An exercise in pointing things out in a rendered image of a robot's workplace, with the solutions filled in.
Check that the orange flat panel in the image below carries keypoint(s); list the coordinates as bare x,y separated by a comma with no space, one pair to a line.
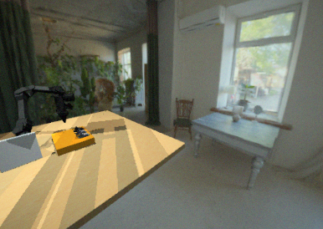
67,141

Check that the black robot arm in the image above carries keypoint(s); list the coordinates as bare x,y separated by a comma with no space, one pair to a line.
24,125

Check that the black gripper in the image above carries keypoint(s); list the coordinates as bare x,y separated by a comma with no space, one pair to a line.
61,111

